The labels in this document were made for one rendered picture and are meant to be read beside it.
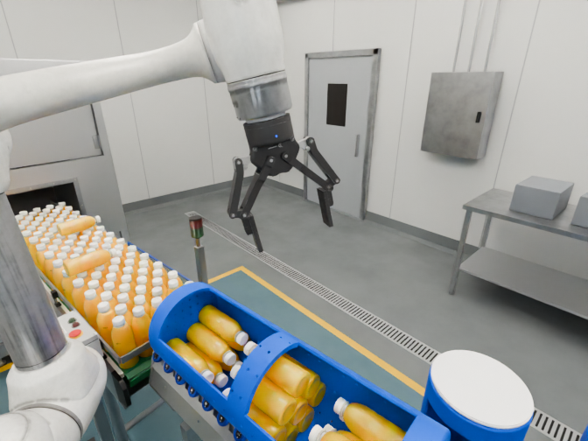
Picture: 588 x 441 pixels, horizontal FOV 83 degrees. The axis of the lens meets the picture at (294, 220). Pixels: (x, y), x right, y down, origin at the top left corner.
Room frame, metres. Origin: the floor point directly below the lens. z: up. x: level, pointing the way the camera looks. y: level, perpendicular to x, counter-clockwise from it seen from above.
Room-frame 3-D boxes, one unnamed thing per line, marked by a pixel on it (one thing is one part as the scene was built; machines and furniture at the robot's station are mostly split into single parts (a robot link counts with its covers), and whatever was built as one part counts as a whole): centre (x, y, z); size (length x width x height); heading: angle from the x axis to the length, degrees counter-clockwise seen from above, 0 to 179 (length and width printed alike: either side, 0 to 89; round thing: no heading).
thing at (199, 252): (1.52, 0.49, 0.55); 0.04 x 0.04 x 1.10; 50
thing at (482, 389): (0.74, -0.57, 1.03); 0.28 x 0.28 x 0.01
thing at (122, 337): (0.95, 0.63, 0.99); 0.07 x 0.07 x 0.19
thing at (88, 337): (0.91, 0.77, 1.05); 0.20 x 0.10 x 0.10; 50
